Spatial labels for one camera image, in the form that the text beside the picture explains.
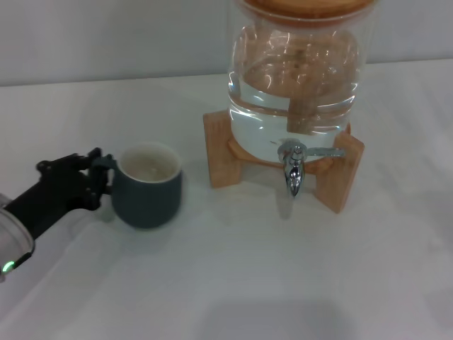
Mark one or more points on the round wooden jar lid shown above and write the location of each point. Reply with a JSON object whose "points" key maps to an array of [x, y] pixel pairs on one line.
{"points": [[304, 7]]}

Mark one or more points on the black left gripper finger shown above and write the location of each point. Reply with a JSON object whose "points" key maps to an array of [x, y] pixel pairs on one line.
{"points": [[101, 157], [97, 191]]}

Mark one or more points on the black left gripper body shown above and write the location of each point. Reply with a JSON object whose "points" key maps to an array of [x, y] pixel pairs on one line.
{"points": [[53, 191]]}

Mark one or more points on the black ceramic cup white inside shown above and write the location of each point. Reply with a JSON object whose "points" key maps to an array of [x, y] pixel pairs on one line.
{"points": [[148, 205]]}

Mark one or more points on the glass water dispenser jar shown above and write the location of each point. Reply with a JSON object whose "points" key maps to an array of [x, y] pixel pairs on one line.
{"points": [[262, 127]]}

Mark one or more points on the wooden dispenser stand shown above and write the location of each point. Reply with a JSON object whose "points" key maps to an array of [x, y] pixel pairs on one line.
{"points": [[218, 156]]}

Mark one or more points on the chrome faucet with lever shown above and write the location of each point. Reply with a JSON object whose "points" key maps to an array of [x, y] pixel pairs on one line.
{"points": [[293, 173]]}

